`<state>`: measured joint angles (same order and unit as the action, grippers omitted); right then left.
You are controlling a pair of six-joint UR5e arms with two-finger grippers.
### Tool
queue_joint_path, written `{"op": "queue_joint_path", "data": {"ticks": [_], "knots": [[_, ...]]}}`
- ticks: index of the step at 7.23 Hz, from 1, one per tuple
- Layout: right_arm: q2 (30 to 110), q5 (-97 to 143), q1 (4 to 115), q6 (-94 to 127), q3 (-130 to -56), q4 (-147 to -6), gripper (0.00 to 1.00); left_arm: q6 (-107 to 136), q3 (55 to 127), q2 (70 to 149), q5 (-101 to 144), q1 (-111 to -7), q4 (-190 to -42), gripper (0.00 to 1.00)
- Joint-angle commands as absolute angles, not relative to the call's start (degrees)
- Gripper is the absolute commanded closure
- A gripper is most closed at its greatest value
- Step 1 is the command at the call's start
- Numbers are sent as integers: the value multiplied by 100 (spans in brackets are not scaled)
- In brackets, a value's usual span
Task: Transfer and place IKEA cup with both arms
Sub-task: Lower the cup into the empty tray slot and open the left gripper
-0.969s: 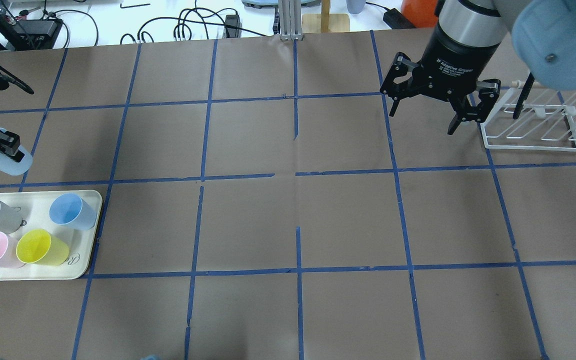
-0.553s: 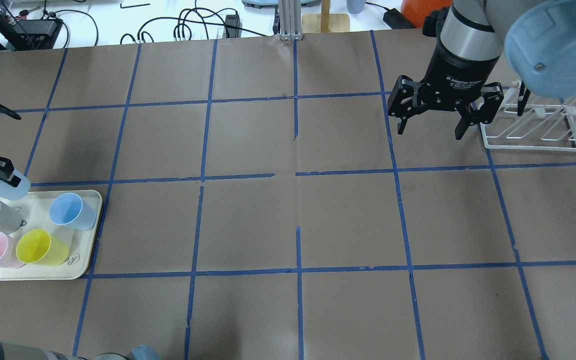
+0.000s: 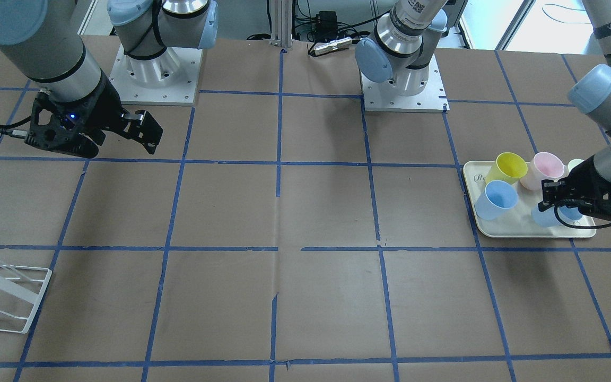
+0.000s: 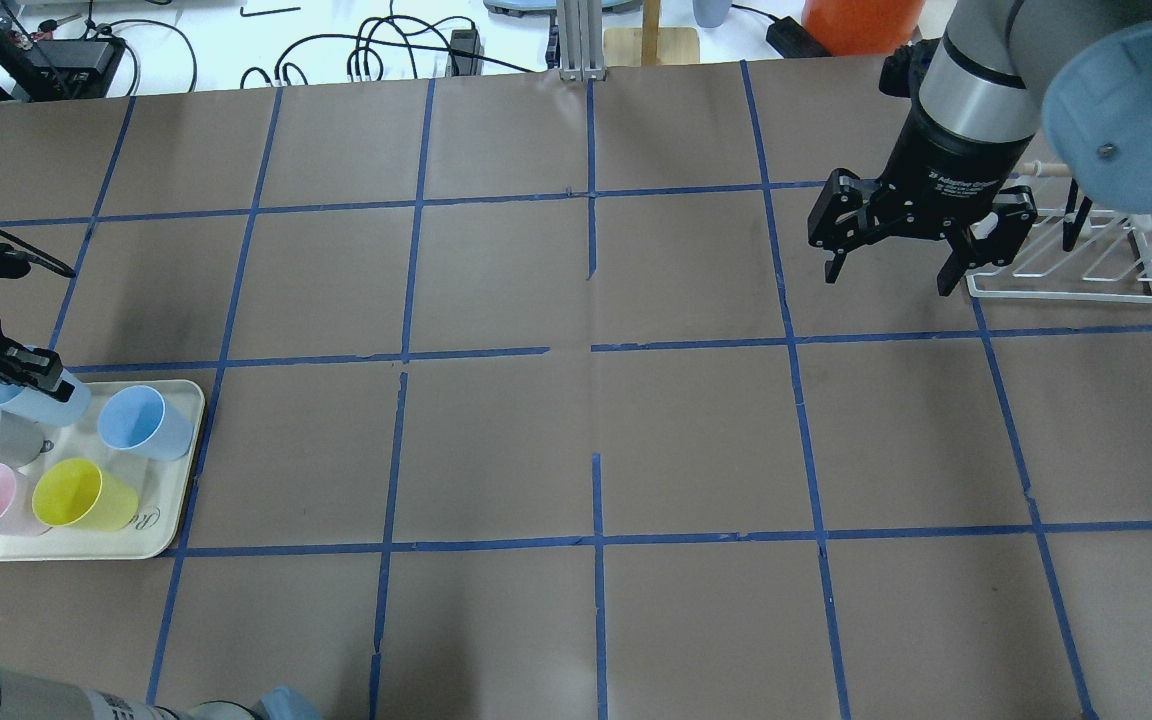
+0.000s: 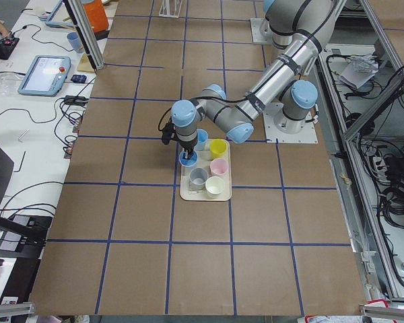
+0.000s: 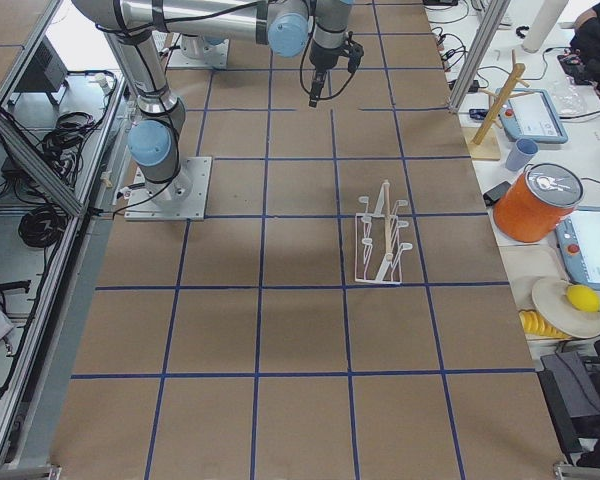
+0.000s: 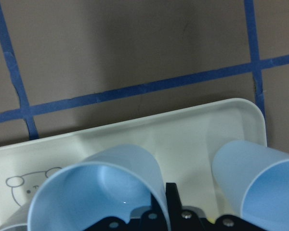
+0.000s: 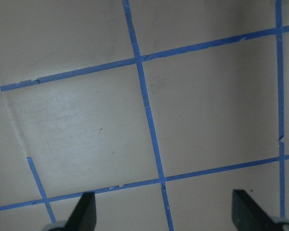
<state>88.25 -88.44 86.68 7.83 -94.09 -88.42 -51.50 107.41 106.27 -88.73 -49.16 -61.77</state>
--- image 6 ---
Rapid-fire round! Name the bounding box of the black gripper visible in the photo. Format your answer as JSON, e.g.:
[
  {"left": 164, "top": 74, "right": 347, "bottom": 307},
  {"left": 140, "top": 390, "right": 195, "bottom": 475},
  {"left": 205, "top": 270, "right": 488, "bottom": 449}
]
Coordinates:
[{"left": 309, "top": 31, "right": 349, "bottom": 107}]

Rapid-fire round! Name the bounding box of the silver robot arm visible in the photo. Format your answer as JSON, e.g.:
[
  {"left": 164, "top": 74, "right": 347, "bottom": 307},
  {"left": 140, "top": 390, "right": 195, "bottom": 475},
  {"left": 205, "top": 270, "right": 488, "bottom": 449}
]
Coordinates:
[
  {"left": 74, "top": 1, "right": 364, "bottom": 204},
  {"left": 180, "top": 35, "right": 225, "bottom": 59}
]

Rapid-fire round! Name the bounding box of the blue cup on side table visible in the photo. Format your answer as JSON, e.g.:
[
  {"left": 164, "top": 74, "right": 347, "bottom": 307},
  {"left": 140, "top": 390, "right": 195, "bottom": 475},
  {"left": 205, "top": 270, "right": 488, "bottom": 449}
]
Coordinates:
[{"left": 504, "top": 138, "right": 539, "bottom": 172}]

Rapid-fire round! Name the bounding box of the wooden mug tree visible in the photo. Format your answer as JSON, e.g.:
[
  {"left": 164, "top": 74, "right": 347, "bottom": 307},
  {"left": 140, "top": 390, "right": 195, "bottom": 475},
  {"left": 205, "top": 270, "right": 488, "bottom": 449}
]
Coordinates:
[{"left": 462, "top": 51, "right": 529, "bottom": 161}]

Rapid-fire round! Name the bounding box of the black phone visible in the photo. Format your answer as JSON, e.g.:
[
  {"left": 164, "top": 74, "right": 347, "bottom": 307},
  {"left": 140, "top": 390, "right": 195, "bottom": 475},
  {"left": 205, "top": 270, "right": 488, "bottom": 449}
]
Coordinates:
[{"left": 482, "top": 181, "right": 511, "bottom": 207}]

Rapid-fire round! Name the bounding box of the upper teach pendant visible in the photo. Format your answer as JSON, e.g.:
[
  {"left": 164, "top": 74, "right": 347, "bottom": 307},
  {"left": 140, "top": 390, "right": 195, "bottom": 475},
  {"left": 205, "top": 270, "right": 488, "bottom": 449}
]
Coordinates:
[{"left": 499, "top": 88, "right": 568, "bottom": 144}]

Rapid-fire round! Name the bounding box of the teach pendant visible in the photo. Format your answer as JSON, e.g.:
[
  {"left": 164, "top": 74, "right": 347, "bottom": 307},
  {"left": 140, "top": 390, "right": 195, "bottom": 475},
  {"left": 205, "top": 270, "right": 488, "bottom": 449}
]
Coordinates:
[
  {"left": 499, "top": 88, "right": 568, "bottom": 144},
  {"left": 555, "top": 207, "right": 600, "bottom": 291}
]

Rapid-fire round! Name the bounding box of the orange bucket with lid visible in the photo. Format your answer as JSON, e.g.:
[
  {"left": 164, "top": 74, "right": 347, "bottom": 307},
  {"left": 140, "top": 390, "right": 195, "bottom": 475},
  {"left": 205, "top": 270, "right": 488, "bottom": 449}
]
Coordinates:
[{"left": 493, "top": 163, "right": 584, "bottom": 243}]

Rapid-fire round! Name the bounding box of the lower teach pendant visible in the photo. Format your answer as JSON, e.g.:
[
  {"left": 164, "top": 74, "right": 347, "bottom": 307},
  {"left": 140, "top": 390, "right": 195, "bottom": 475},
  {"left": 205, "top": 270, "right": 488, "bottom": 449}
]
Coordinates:
[{"left": 555, "top": 207, "right": 600, "bottom": 291}]

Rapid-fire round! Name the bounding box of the beige round plate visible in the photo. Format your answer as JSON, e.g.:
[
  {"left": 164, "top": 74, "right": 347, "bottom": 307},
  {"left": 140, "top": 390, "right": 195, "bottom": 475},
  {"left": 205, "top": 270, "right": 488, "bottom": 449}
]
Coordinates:
[{"left": 531, "top": 277, "right": 600, "bottom": 338}]

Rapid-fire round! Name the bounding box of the yellow sliced toy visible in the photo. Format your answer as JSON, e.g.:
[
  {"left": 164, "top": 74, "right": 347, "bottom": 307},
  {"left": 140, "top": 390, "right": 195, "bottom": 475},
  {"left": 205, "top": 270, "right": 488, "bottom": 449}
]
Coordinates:
[{"left": 518, "top": 310, "right": 570, "bottom": 339}]

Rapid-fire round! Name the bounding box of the yellow lemon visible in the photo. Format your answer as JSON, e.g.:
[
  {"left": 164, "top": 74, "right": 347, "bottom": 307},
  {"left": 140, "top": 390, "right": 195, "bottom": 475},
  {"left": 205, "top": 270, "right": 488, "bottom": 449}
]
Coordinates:
[{"left": 565, "top": 285, "right": 600, "bottom": 313}]

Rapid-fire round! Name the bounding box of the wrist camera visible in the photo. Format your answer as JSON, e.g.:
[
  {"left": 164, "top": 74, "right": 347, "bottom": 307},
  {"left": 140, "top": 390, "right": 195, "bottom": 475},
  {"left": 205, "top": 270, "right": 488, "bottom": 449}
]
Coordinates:
[{"left": 344, "top": 39, "right": 364, "bottom": 75}]

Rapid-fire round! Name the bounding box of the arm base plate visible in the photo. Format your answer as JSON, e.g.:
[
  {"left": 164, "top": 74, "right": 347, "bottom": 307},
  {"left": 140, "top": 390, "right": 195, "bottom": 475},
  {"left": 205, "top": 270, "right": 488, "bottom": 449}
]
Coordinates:
[
  {"left": 123, "top": 156, "right": 212, "bottom": 221},
  {"left": 167, "top": 35, "right": 229, "bottom": 70}
]

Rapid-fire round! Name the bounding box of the aluminium frame post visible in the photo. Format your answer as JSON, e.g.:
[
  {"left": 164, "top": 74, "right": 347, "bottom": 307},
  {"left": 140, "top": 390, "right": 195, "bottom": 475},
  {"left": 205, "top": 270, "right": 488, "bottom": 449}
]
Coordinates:
[{"left": 448, "top": 0, "right": 510, "bottom": 113}]

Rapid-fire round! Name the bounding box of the white wire cup rack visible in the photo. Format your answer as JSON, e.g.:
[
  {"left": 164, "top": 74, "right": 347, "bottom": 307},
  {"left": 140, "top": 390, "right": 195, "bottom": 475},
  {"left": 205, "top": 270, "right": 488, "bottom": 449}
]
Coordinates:
[{"left": 354, "top": 179, "right": 413, "bottom": 285}]

